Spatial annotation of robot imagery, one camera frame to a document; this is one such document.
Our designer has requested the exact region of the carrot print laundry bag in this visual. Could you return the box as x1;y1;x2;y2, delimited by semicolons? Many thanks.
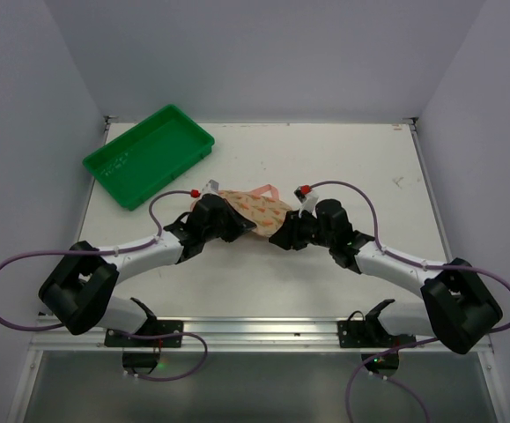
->
219;190;292;238

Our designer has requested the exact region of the pink bra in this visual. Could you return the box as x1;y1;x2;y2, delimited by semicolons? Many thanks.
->
249;184;280;200

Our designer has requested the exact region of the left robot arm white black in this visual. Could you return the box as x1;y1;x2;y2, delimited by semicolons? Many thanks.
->
39;194;255;337

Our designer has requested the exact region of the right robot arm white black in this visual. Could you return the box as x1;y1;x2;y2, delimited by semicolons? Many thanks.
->
269;199;503;354

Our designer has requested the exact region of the green plastic tray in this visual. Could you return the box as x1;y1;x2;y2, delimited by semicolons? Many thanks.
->
83;105;215;211

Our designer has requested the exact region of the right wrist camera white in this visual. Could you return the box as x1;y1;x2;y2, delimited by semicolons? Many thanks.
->
294;185;319;217

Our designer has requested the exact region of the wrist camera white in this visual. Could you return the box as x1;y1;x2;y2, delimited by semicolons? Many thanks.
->
190;180;219;199
294;185;319;217

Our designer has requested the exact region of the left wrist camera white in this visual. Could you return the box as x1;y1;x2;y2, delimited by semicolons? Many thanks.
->
190;180;219;199

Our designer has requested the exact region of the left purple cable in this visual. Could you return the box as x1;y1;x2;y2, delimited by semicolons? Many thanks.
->
0;189;209;382

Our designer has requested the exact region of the aluminium mounting rail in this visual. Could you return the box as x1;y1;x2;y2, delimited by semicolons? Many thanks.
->
28;313;494;353

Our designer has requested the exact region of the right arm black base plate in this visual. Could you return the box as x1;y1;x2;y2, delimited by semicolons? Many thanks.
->
336;309;414;372

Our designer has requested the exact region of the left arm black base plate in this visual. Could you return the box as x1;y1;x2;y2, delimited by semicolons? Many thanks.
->
104;320;184;375

